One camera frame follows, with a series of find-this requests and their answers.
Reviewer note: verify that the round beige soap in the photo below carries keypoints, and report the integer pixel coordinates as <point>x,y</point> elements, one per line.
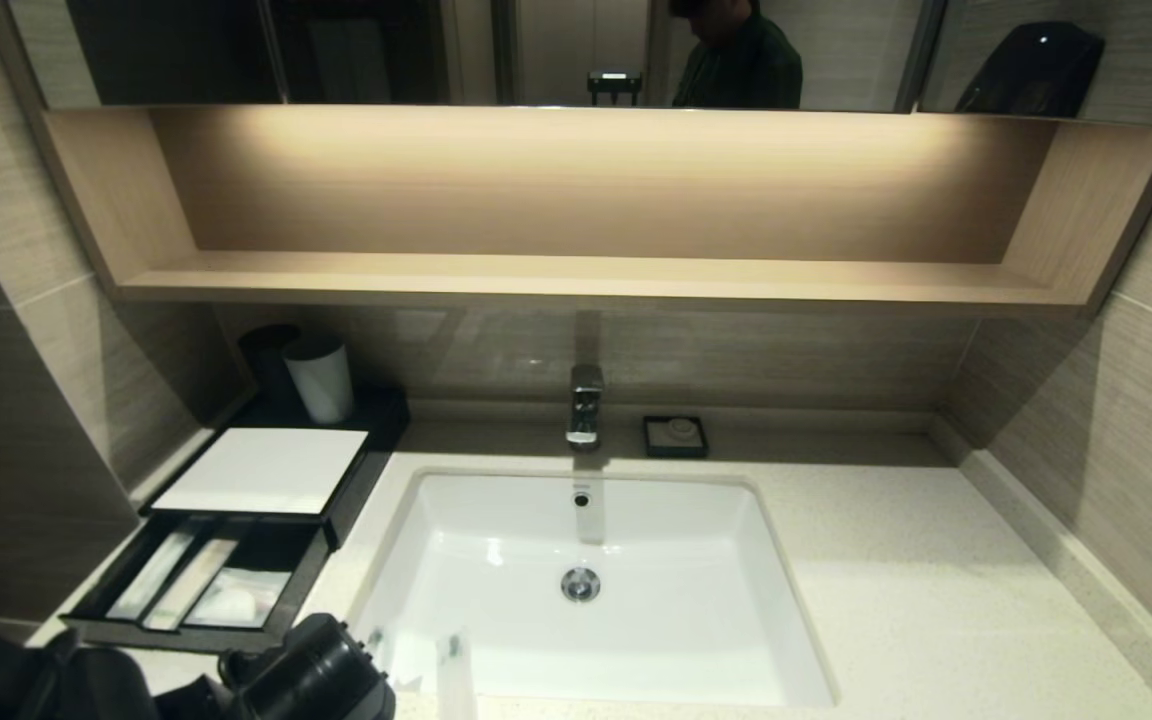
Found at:
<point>681,430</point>

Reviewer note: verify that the black soap dish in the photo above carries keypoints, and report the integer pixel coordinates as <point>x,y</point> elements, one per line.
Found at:
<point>650,449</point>

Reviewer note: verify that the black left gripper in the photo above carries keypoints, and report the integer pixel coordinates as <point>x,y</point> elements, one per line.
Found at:
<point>316,675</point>

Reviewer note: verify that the black cup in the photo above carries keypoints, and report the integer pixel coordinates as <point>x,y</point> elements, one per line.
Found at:
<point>262,368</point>

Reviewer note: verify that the wall mirror cabinet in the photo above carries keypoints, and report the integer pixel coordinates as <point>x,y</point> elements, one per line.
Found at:
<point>856,50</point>

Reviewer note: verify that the white cup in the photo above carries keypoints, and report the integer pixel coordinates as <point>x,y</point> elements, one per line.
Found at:
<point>322,383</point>

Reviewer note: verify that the light wooden wall shelf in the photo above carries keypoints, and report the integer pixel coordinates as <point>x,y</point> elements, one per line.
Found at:
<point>586,278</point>

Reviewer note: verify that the black wall hair dryer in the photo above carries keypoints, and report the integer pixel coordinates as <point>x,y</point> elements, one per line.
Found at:
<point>1033,73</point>

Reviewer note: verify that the chrome sink drain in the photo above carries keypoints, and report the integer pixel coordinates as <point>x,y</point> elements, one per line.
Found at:
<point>581,584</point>

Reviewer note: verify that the black pull-out drawer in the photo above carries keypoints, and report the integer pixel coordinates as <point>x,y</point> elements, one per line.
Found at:
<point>276,545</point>

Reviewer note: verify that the black amenity drawer box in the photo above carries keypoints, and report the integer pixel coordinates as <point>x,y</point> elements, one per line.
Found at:
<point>383,418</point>

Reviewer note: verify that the white sink basin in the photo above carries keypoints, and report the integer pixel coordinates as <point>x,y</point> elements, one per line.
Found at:
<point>686,610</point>

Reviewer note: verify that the chrome faucet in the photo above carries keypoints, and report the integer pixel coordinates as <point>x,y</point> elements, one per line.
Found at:
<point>584,400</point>

